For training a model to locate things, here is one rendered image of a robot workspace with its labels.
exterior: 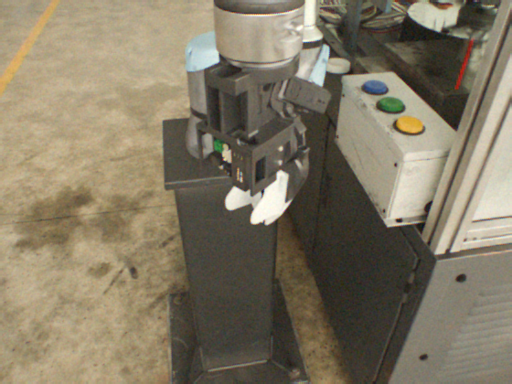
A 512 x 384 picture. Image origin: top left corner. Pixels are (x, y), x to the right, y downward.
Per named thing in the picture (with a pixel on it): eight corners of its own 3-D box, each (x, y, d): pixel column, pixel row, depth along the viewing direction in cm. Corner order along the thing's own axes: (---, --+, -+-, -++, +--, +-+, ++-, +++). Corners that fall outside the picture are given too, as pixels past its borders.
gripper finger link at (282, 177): (239, 243, 49) (237, 179, 43) (272, 217, 52) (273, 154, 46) (260, 257, 47) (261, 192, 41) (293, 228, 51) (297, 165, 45)
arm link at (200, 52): (197, 86, 92) (191, 22, 83) (259, 90, 90) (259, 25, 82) (181, 113, 83) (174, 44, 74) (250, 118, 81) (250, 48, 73)
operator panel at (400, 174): (444, 219, 74) (472, 146, 64) (385, 227, 72) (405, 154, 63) (379, 135, 95) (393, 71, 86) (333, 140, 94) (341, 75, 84)
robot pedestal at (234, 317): (173, 407, 122) (121, 214, 75) (169, 295, 152) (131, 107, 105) (308, 383, 128) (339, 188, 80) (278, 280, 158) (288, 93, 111)
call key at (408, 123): (424, 138, 68) (428, 127, 67) (401, 140, 67) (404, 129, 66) (412, 125, 71) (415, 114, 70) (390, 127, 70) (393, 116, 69)
